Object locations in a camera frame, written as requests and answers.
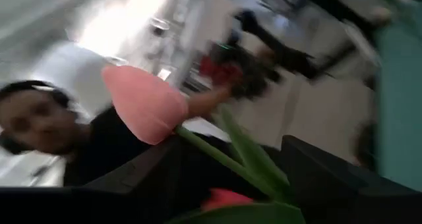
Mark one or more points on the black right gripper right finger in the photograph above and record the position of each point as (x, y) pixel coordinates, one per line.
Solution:
(346, 197)

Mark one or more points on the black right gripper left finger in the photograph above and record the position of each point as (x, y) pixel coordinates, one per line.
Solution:
(132, 184)

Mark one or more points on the pink artificial tulip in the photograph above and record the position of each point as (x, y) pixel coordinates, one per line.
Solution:
(145, 105)

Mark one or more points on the bright red artificial tulip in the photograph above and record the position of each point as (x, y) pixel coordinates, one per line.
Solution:
(224, 197)

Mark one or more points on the green table mat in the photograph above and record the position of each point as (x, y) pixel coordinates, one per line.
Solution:
(402, 102)

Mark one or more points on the person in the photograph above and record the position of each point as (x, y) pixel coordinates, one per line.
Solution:
(36, 122)

